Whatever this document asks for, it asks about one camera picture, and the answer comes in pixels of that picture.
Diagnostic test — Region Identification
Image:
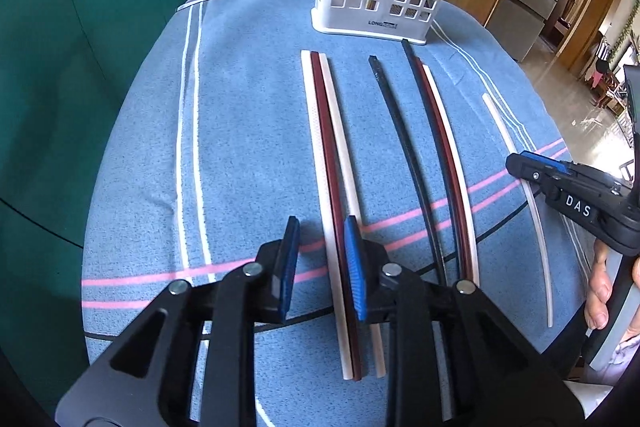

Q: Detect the green hanging plant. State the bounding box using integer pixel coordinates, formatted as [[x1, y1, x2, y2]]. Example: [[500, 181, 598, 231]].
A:
[[611, 0, 640, 64]]

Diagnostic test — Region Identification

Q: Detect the white chopstick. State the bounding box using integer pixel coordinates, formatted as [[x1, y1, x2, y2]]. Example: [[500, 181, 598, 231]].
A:
[[300, 51, 354, 381], [481, 94, 554, 328]]

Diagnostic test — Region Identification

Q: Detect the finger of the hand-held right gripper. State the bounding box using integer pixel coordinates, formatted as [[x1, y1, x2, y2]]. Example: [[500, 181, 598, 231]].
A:
[[506, 152, 552, 188], [521, 151, 582, 178]]

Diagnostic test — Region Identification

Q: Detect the person's patterned clothing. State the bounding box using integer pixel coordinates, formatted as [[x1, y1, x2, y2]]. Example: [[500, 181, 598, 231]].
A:
[[562, 332, 640, 408]]

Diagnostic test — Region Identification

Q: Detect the blue striped towel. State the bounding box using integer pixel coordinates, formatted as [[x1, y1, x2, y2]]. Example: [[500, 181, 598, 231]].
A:
[[80, 0, 587, 427]]

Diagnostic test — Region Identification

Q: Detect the dark red chopstick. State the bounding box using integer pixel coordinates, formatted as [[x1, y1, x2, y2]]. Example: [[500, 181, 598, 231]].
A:
[[414, 64, 474, 284], [310, 52, 366, 381]]

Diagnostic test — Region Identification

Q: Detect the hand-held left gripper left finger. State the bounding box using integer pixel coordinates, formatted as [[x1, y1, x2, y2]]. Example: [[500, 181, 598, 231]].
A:
[[56, 216, 302, 427]]

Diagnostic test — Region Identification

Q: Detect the cream chopstick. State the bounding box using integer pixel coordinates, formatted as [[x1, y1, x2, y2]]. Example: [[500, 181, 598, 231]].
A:
[[319, 53, 387, 378], [422, 64, 481, 289]]

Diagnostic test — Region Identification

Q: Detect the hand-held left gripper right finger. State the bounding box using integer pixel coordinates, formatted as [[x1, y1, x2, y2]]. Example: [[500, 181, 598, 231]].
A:
[[344, 215, 593, 427]]

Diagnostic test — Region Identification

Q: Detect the person's right hand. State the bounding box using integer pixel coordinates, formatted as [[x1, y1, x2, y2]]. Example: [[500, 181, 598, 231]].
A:
[[584, 239, 614, 331]]

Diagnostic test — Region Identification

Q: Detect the wooden door frame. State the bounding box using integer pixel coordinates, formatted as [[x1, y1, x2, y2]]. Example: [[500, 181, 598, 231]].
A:
[[542, 0, 602, 56]]

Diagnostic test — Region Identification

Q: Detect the black chopstick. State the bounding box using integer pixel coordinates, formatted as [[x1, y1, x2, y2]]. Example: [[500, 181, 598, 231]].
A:
[[401, 39, 464, 284], [368, 54, 449, 289]]

